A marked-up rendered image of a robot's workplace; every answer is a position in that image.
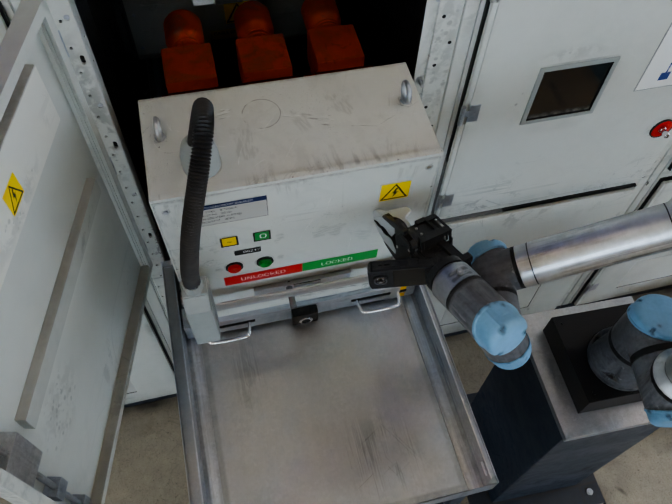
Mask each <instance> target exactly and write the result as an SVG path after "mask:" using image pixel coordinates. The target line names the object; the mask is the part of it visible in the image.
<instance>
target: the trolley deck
mask: <svg viewBox="0 0 672 504"><path fill-rule="evenodd" d="M162 269H163V278H164V287H165V296H166V304H167V313H168V322H169V330H170V339H171V348H172V357H173V365H174V374H175V383H176V391H177V400H178V409H179V417H180V426H181V435H182V444H183V452H184V461H185V470H186V478H187V487H188V496H189V504H202V500H201V492H200V484H199V476H198V468H197V460H196V452H195V444H194V436H193V428H192V420H191V412H190V404H189V396H188V388H187V380H186V372H185V364H184V356H183V348H182V340H181V332H180V324H179V316H178V308H177V300H176V292H175V284H174V276H173V268H172V266H169V267H162ZM421 287H422V290H423V292H424V295H425V298H426V301H427V303H428V306H429V309H430V311H431V314H432V317H433V319H434V322H435V325H436V328H437V330H438V333H439V336H440V338H441V341H442V344H443V346H444V349H445V352H446V354H447V357H448V360H449V363H450V365H451V368H452V371H453V373H454V376H455V379H456V381H457V384H458V387H459V390H460V392H461V395H462V398H463V400H464V403H465V406H466V408H467V411H468V414H469V417H470V419H471V422H472V425H473V427H474V430H475V433H476V435H477V438H478V441H479V444H480V446H481V449H482V452H483V454H484V457H485V460H486V462H487V465H488V468H489V471H490V473H491V476H492V479H491V480H490V481H489V482H488V483H487V486H484V487H481V488H477V489H473V490H469V491H468V488H467V485H466V482H465V479H464V476H463V474H462V471H461V468H460V465H459V462H458V459H457V456H456V453H455V450H454V448H453V445H452V442H451V439H450V436H449V433H448V430H447V427H446V425H445V422H444V419H443V416H442V413H441V410H440V407H439V404H438V401H437V399H436V396H435V393H434V390H433V387H432V384H431V381H430V378H429V376H428V373H427V370H426V367H425V364H424V361H423V358H422V355H421V353H420V350H419V347H418V344H417V341H416V338H415V335H414V332H413V329H412V327H411V324H410V321H409V318H408V315H407V312H406V309H405V306H404V304H403V301H402V298H401V304H400V306H399V307H397V308H393V309H389V310H385V311H380V312H375V313H369V314H363V313H361V312H360V310H359V309H358V307H357V305H354V306H349V307H344V308H339V309H335V310H330V311H325V312H320V313H318V320H317V321H313V322H310V323H307V324H298V325H293V323H292V319H291V318H290V319H285V320H280V321H275V322H270V323H265V324H260V325H255V326H252V330H251V335H250V336H249V337H248V338H246V339H242V340H238V341H233V342H228V343H223V344H218V345H209V344H208V343H204V344H201V345H202V352H203V359H204V366H205V373H206V380H207V387H208V394H209V400H210V407H211V414H212V421H213V428H214V435H215V442H216V449H217V456H218V463H219V470H220V477H221V484H222V491H223V498H224V504H437V503H441V502H445V501H449V500H453V499H456V498H460V497H464V496H468V495H471V494H475V493H479V492H483V491H487V490H490V489H493V488H494V487H495V486H496V485H497V484H498V483H499V480H498V478H497V475H496V472H495V470H494V467H493V464H492V462H491V459H490V456H489V454H488V451H487V448H486V446H485V443H484V440H483V438H482V435H481V432H480V430H479V427H478V424H477V422H476V419H475V416H474V414H473V411H472V408H471V406H470V403H469V400H468V398H467V395H466V392H465V390H464V387H463V384H462V382H461V379H460V376H459V374H458V371H457V368H456V366H455V363H454V360H453V358H452V355H451V352H450V350H449V347H448V344H447V342H446V339H445V336H444V334H443V331H442V328H441V326H440V323H439V320H438V318H437V315H436V312H435V310H434V307H433V304H432V302H431V299H430V296H429V294H428V291H427V288H426V286H425V285H421Z"/></svg>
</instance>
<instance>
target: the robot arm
mask: <svg viewBox="0 0 672 504"><path fill-rule="evenodd" d="M410 213H411V210H410V208H408V207H401V208H397V209H393V210H389V211H385V210H381V209H377V210H374V211H373V218H374V223H375V225H376V227H377V230H378V232H379V234H380V235H381V237H382V239H383V240H384V243H385V245H386V246H387V248H388V250H389V251H390V253H391V254H392V256H393V257H394V258H395V260H384V261H373V262H369V263H368V266H367V274H368V280H369V285H370V287H371V288H372V289H379V288H392V287H404V286H416V285H427V287H428V288H429V289H430V290H431V291H432V293H433V295H434V296H435V297H436V298H437V299H438V300H439V301H440V302H441V304H442V305H443V306H444V307H445V308H446V309H447V310H448V311H449V312H450V313H451V314H452V315H453V316H454V317H455V318H456V319H457V320H458V321H459V322H460V324H461V325H462V326H463V327H464V328H465V329H466V330H467V331H468V332H469V334H470V335H471V336H472V338H473V339H474V340H475V341H476V343H477V344H478V345H479V346H480V348H481V349H482V350H483V352H484V354H485V356H486V357H487V359H488V360H490V361H491V362H493V363H494V364H495V365H496V366H497V367H499V368H502V369H506V370H512V369H513V370H514V369H517V368H519V367H521V366H523V365H524V364H525V363H526V362H527V361H528V359H529V358H530V355H531V351H532V347H531V342H530V338H529V336H528V334H527V333H526V329H527V322H526V320H525V319H524V318H523V317H522V315H521V310H520V305H519V301H518V295H517V290H520V289H523V288H527V287H531V286H535V285H539V284H542V283H546V282H550V281H554V280H558V279H562V278H566V277H569V276H573V275H577V274H581V273H585V272H589V271H593V270H596V269H600V268H604V267H608V266H612V265H616V264H620V263H623V262H627V261H631V260H635V259H639V258H643V257H647V256H650V255H654V254H658V253H662V252H666V251H670V250H672V197H671V199H670V200H669V201H668V202H665V203H662V204H658V205H655V206H651V207H648V208H645V209H641V210H638V211H634V212H631V213H627V214H624V215H620V216H617V217H613V218H610V219H606V220H603V221H599V222H596V223H592V224H589V225H586V226H582V227H579V228H575V229H572V230H568V231H565V232H561V233H558V234H554V235H551V236H547V237H544V238H540V239H537V240H534V241H530V242H527V243H523V244H520V245H516V246H513V247H510V248H507V246H506V244H505V243H503V242H502V241H500V240H496V239H493V240H491V241H488V240H482V241H479V242H477V243H475V244H474V245H473V246H471V247H470V249H469V250H468V252H466V253H464V254H462V253H461V252H460V251H458V250H457V249H456V248H455V247H454V246H453V238H452V229H451V228H450V227H449V226H448V225H447V224H446V223H444V222H443V221H442V220H441V219H440V218H439V217H438V216H437V215H436V214H435V213H433V214H431V215H429V216H427V217H422V218H420V219H418V220H416V221H415V224H414V225H412V226H411V224H410V223H409V222H408V221H407V219H406V218H407V217H408V216H409V215H410ZM434 219H437V220H438V221H439V222H440V223H442V224H443V225H444V226H443V227H442V226H441V225H440V224H439V223H438V222H437V221H436V220H434ZM448 235H449V240H448ZM446 240H448V241H446ZM587 359H588V363H589V365H590V368H591V369H592V371H593V372H594V374H595V375H596V376H597V377H598V378H599V379H600V380H601V381H602V382H603V383H605V384H606V385H608V386H610V387H612V388H614V389H617V390H621V391H636V390H639V392H640V395H641V398H642V402H643V405H644V411H645V412H646V414H647V417H648V420H649V422H650V423H651V424H652V425H654V426H657V427H672V298H670V297H668V296H665V295H660V294H648V295H644V296H642V297H640V298H638V299H637V300H636V301H635V302H634V303H632V304H631V305H630V306H629V307H628V309H627V311H626V312H625V313H624V314H623V316H622V317H621V318H620V319H619V320H618V321H617V323H616V324H615V325H614V326H611V327H608V328H605V329H603V330H601V331H599V332H598V333H597V334H596V335H595V336H594V337H593V338H592V339H591V341H590V342H589V344H588V347H587Z"/></svg>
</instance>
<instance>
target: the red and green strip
mask: <svg viewBox="0 0 672 504"><path fill-rule="evenodd" d="M377 252H378V249H375V250H370V251H365V252H359V253H354V254H349V255H344V256H338V257H333V258H328V259H322V260H317V261H312V262H306V263H301V264H296V265H291V266H285V267H280V268H275V269H269V270H264V271H259V272H253V273H248V274H243V275H238V276H232V277H227V278H224V281H225V285H226V286H228V285H234V284H239V283H244V282H249V281H255V280H260V279H265V278H270V277H276V276H281V275H286V274H291V273H297V272H302V271H307V270H312V269H317V268H323V267H328V266H333V265H338V264H344V263H349V262H354V261H359V260H365V259H370V258H375V257H377Z"/></svg>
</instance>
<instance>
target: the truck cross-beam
mask: <svg viewBox="0 0 672 504"><path fill-rule="evenodd" d="M392 288H396V287H392ZM392 288H379V289H372V288H371V287H369V288H363V289H358V290H353V291H348V292H343V293H338V294H333V295H328V296H323V297H318V298H313V299H308V300H303V301H298V302H296V304H297V307H296V308H299V307H304V306H309V305H314V304H316V305H317V308H318V313H320V312H325V311H330V310H335V309H339V308H344V307H349V306H354V305H356V302H355V299H358V301H359V303H360V304H364V303H369V302H374V301H379V300H384V299H389V297H390V293H391V290H392ZM414 289H415V286H407V287H406V289H403V290H400V293H402V292H405V293H404V295H409V294H413V292H414ZM181 312H182V320H183V327H184V331H185V333H186V335H187V338H188V339H191V338H195V337H194V335H193V333H192V330H191V328H190V325H189V323H188V320H187V318H186V315H185V310H184V309H181ZM290 318H291V308H290V303H288V304H283V305H278V306H273V307H268V308H263V309H258V310H252V311H247V312H242V313H237V314H232V315H227V316H222V317H218V320H219V326H220V332H226V331H231V330H235V329H240V328H245V327H248V321H251V326H255V325H260V324H265V323H270V322H275V321H280V320H285V319H290Z"/></svg>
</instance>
